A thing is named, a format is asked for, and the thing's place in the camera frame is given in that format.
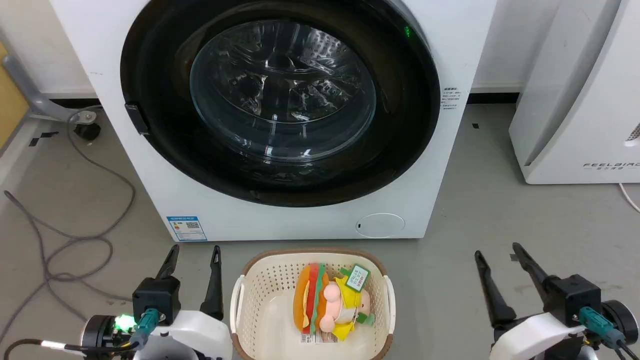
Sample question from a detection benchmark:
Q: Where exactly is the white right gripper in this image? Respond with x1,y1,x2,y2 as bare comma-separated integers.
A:
473,242,587,360

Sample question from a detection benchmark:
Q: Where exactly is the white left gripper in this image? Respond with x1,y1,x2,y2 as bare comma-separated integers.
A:
145,244,234,360

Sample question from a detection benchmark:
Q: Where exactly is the white front-load washing machine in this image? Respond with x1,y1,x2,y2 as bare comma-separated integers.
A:
48,0,498,243

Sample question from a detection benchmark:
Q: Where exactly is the round black glass washer door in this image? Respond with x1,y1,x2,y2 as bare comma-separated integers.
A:
120,0,442,208

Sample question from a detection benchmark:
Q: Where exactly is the blue energy label sticker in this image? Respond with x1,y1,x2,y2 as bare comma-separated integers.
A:
166,216,208,243

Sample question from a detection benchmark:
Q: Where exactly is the cream perforated laundry basket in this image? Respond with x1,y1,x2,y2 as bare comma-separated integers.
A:
229,248,397,360

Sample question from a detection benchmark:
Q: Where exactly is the hamburger plush toy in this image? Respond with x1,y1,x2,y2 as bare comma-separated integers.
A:
293,263,331,335

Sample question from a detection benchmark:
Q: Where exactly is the white barcode label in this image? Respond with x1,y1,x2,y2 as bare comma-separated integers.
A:
299,332,339,345

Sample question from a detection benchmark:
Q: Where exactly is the round white filter cover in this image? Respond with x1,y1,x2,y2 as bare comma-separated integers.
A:
355,213,406,239

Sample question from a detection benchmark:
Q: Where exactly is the green and white hang tag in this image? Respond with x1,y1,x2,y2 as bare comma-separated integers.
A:
344,264,371,294

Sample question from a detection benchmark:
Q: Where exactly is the pink doll in yellow clothes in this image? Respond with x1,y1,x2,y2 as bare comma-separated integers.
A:
319,274,376,342

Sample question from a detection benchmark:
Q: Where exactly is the black caster wheel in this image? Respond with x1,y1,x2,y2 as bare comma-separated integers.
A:
73,111,102,141

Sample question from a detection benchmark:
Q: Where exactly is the white air purifier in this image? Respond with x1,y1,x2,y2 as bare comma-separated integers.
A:
509,0,640,185

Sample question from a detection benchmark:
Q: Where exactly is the small printed text sticker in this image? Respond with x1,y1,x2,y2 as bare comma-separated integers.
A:
441,87,461,112

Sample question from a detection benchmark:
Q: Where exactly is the grey metal stand leg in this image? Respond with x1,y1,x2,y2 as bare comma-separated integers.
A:
0,54,99,124

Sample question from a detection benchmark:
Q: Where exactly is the wooden panel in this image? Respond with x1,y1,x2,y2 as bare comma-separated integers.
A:
0,42,30,151

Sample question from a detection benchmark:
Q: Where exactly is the teal-plug left camera cable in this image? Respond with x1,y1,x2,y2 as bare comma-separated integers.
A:
0,308,162,360

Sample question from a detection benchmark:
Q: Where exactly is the teal-plug camera cable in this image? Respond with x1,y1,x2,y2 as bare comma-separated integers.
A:
579,306,627,360
0,308,162,360

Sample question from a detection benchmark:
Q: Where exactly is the teal-plug right camera cable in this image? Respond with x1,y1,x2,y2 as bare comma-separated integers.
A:
579,306,627,360

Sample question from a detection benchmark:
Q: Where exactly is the grey floor cable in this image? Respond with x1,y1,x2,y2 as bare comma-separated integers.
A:
0,105,137,347

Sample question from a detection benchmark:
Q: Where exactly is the white power cable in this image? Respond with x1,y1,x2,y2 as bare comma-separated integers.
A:
618,182,640,214

